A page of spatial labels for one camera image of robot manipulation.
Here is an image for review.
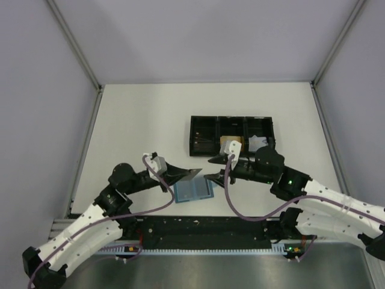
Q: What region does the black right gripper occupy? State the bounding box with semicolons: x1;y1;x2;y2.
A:
204;154;274;188

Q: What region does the blue leather card holder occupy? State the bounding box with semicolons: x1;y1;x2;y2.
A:
173;176;214;204

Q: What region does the grey card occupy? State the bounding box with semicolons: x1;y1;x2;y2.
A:
195;178;210;198

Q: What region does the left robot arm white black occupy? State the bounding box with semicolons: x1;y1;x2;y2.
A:
22;155;199;288

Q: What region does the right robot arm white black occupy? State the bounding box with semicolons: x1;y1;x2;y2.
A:
207;141;384;260

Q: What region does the dark card in left sleeve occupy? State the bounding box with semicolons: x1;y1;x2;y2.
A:
176;181;194;202

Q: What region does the gold cards stack in tray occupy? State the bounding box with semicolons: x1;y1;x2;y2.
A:
220;135;244;145

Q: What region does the black VIP cards stack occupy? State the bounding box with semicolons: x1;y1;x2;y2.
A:
193;128;215;154

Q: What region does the silver cards stack in tray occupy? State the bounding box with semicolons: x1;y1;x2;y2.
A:
248;135;268;152

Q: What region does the black three-compartment tray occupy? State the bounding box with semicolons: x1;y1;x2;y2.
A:
189;116;276;157

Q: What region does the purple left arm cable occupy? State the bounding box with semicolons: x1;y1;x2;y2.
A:
26;155;177;289

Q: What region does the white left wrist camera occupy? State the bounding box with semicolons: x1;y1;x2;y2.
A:
143;152;167;180

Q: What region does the light blue cable duct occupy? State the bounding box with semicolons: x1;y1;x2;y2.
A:
99;242;304;256

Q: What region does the aluminium frame profile left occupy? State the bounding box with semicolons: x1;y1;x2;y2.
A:
48;219;76;241

